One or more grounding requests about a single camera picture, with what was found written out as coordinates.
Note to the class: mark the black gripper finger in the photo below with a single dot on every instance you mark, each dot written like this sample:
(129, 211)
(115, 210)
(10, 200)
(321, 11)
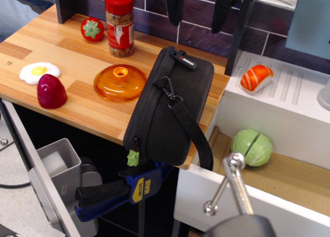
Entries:
(175, 10)
(221, 13)

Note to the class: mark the black zipper bag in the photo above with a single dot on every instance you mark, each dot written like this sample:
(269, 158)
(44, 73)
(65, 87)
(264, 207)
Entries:
(165, 121)

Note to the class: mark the green zipper pull tab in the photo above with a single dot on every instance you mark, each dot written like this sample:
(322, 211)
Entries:
(133, 158)

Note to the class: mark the red lid nut jar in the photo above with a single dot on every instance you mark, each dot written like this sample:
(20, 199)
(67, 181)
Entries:
(120, 27)

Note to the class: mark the toy salmon sushi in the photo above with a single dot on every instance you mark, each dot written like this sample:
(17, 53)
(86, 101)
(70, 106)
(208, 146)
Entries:
(256, 78)

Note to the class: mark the red toy tomato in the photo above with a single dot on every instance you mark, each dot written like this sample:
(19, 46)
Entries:
(92, 29)

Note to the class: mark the light blue panel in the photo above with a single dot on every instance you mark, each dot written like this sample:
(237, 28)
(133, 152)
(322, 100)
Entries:
(309, 29)

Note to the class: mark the orange glass pot lid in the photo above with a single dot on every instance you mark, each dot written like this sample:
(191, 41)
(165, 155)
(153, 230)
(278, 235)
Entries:
(120, 83)

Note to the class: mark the white toy sink unit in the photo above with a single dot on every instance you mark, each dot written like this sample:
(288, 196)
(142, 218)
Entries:
(286, 110)

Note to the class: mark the grey metal cup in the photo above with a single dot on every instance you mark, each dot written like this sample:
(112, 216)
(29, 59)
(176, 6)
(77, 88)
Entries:
(323, 97)

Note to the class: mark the green toy cabbage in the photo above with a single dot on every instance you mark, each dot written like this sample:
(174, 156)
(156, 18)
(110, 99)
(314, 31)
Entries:
(255, 146)

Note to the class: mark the dark red toy fruit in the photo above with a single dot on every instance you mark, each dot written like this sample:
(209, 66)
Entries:
(51, 93)

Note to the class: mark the blue jeans leg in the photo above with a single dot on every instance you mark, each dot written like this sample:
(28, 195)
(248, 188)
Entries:
(17, 13)

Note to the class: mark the toy fried egg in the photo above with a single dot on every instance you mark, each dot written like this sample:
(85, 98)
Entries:
(32, 73)

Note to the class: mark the blue bar clamp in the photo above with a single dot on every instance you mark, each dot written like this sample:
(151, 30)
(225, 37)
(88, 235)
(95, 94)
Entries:
(96, 201)

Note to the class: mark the grey plastic bin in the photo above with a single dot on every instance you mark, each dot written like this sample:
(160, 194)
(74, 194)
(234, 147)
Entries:
(63, 165)

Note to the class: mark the white open drawer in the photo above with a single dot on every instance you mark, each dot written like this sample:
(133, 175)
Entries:
(293, 195)

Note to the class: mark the black frame post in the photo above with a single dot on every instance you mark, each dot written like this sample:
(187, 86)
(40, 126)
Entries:
(237, 36)

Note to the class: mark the black shelf post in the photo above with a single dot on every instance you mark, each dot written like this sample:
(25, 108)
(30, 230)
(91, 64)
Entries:
(65, 10)

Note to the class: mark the silver clamp screw handle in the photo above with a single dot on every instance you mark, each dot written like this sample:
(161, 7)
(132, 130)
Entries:
(247, 223)

